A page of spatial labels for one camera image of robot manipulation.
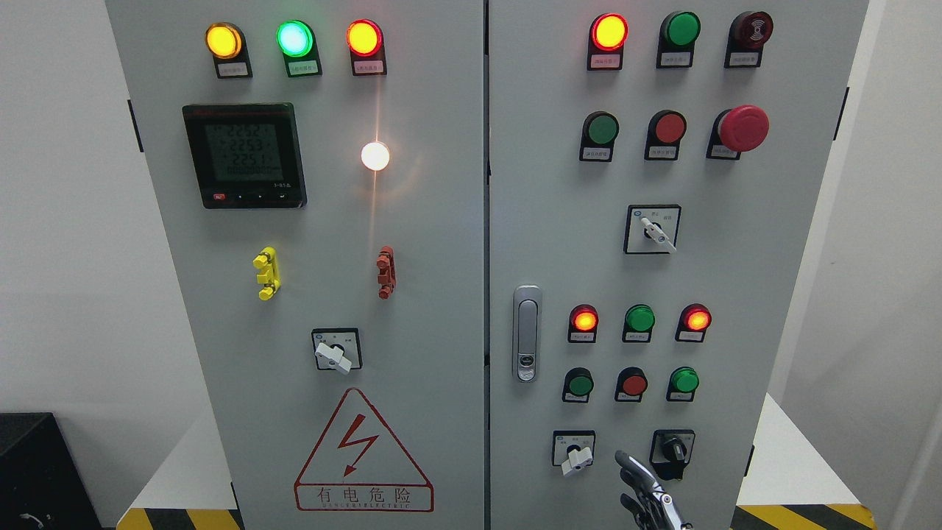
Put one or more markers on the left door selector switch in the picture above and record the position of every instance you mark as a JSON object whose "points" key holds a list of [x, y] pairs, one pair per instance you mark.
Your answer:
{"points": [[337, 349]]}

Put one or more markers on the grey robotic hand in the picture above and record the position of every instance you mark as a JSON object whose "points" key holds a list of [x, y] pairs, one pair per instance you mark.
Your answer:
{"points": [[651, 506]]}

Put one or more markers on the white cabinet base platform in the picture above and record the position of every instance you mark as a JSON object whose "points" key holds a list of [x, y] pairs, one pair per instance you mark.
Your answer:
{"points": [[788, 486]]}

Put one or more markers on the green push button lower right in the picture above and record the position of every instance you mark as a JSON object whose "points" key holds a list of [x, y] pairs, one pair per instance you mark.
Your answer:
{"points": [[682, 385]]}

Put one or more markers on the grey cabinet right door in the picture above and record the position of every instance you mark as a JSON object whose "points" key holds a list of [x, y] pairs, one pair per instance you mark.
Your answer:
{"points": [[559, 223]]}

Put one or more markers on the lit red lamp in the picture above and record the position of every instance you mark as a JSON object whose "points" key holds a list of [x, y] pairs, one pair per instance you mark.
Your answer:
{"points": [[583, 324], [606, 42], [694, 320]]}

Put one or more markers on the red-orange indicator lamp left door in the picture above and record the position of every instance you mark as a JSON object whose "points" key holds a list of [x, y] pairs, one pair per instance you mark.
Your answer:
{"points": [[367, 48]]}

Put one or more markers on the lit red lamp middle left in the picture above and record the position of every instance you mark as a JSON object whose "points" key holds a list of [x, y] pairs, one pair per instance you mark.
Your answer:
{"points": [[583, 324]]}

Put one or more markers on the yellow terminal connector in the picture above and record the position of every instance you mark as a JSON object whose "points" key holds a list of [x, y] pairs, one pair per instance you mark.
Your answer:
{"points": [[268, 275]]}

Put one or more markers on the green lit indicator lamp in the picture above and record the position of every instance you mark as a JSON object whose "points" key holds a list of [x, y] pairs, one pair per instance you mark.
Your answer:
{"points": [[297, 43]]}

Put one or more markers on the lit red lamp right top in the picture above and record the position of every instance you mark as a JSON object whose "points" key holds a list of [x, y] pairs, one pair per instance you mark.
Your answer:
{"points": [[606, 42]]}

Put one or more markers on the grey cabinet left door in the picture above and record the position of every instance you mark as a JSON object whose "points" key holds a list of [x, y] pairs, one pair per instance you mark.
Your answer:
{"points": [[423, 348]]}

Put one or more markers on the red push button lower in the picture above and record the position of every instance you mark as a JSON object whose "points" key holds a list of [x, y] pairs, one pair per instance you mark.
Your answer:
{"points": [[631, 385]]}

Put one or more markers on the dark red buzzer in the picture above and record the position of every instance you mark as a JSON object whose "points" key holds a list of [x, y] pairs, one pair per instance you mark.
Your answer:
{"points": [[748, 34]]}

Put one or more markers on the green push button upper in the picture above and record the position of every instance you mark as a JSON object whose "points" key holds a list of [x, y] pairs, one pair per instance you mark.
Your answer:
{"points": [[599, 132]]}

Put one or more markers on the black box bottom left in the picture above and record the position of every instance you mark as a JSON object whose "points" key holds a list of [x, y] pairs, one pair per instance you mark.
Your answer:
{"points": [[40, 485]]}

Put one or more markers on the lit red lamp middle right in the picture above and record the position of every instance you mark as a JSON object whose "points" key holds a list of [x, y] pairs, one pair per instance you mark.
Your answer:
{"points": [[694, 320]]}

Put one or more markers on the green lamp middle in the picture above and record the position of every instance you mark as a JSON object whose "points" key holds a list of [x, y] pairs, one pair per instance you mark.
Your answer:
{"points": [[638, 324]]}

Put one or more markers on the red push button upper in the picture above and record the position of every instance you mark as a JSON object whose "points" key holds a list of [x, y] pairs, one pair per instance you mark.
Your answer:
{"points": [[664, 134]]}

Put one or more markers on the red push button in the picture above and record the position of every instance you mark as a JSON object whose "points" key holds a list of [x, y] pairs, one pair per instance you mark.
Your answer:
{"points": [[631, 385], [664, 134]]}

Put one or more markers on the red triangle warning sticker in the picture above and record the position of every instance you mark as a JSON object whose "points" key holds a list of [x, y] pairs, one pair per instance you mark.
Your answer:
{"points": [[359, 464]]}

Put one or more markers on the white lit indicator lamp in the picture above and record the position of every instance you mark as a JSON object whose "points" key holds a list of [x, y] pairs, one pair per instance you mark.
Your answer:
{"points": [[375, 156]]}

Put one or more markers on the green lamp right top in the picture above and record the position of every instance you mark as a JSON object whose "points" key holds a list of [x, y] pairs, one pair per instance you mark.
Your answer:
{"points": [[677, 38]]}

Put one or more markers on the white lever selector switch bottom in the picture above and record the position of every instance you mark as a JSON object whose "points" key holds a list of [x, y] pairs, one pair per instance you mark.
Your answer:
{"points": [[572, 450]]}

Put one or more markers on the silver door handle lock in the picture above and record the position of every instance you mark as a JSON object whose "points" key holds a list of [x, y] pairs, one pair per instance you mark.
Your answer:
{"points": [[525, 344]]}

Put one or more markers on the red terminal connector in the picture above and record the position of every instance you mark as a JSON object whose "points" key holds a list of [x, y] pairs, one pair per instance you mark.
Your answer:
{"points": [[386, 276]]}

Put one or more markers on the grey cabinet door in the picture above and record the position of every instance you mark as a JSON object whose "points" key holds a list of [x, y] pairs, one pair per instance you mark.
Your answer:
{"points": [[423, 348], [559, 223]]}

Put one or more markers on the black digital power meter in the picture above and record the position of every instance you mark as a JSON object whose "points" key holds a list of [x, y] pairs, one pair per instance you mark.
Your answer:
{"points": [[246, 156]]}

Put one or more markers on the door selector switch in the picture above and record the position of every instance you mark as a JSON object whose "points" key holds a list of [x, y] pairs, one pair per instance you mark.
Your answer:
{"points": [[337, 349], [651, 229]]}

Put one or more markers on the black knob selector switch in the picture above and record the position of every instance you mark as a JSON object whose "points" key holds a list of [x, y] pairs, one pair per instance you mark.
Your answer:
{"points": [[671, 452]]}

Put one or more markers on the red emergency stop button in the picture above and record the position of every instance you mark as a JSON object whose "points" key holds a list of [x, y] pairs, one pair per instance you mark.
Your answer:
{"points": [[736, 131]]}

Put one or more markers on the right door upper selector switch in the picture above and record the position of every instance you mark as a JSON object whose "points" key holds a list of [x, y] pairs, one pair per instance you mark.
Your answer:
{"points": [[651, 229]]}

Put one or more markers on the yellow indicator lamp top left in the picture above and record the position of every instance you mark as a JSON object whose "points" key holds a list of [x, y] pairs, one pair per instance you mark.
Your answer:
{"points": [[227, 44]]}

